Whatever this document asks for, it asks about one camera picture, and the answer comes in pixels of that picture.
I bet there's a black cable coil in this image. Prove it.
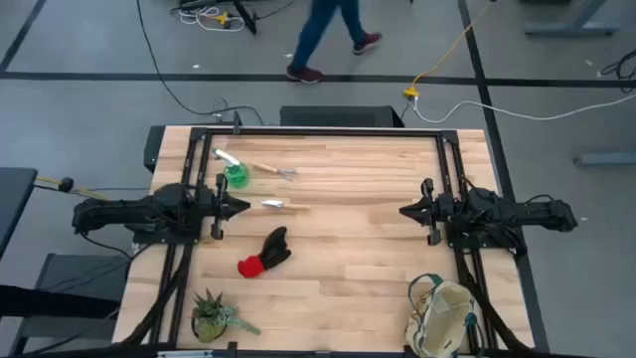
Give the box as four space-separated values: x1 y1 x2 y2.
599 48 636 94

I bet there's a black stand leg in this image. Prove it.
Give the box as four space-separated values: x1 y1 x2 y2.
232 0 259 35

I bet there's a wooden-handled hand rake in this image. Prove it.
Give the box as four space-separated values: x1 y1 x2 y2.
251 161 298 182

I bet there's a beige gardening bag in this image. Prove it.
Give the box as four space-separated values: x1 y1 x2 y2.
404 272 487 358

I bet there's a yellow extension cable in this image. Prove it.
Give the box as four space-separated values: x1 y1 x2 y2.
402 0 493 99

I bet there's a potted succulent plant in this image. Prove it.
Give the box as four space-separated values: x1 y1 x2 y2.
191 289 262 344

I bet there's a white cable bundle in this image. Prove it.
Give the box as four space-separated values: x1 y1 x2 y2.
177 5 247 34

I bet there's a wooden-handled garden trowel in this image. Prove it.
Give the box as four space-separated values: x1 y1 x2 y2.
260 199 312 211

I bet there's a black control box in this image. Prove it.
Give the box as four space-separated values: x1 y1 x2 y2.
143 124 168 174

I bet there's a black cable sleeve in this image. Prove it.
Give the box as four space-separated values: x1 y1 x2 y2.
454 248 533 354
118 243 195 347

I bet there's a person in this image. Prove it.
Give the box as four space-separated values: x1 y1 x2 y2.
285 0 384 85

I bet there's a black computer case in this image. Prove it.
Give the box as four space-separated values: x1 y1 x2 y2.
279 104 404 128

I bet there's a red and black gardening glove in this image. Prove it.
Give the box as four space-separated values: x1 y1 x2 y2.
237 226 293 279

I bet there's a black floor cable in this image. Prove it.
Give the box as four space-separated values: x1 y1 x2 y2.
135 0 265 126

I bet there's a grey desk foot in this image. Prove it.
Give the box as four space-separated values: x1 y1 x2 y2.
573 151 636 167

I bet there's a dark grey cart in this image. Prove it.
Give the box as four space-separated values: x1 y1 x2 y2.
0 252 131 357

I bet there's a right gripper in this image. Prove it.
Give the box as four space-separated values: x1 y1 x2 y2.
398 178 455 246

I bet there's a black side table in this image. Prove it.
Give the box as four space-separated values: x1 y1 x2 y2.
0 167 39 260

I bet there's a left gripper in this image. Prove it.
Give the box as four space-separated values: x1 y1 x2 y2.
197 173 251 241

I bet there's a white floor cable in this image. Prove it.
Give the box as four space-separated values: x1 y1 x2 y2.
410 92 636 124

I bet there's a desk with grey legs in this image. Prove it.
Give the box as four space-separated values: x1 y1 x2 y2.
524 0 621 37

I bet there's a black aluminium table frame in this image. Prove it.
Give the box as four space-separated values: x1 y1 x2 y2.
118 126 536 358

